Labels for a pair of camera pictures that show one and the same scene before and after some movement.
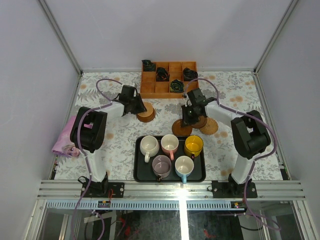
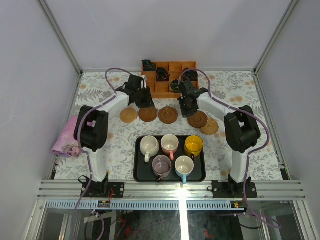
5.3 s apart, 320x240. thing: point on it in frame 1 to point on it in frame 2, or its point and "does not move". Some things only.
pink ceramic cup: (169, 143) does not move
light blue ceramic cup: (184, 167) does not move
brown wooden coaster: (179, 131) to (168, 114)
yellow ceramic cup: (193, 144) does not move
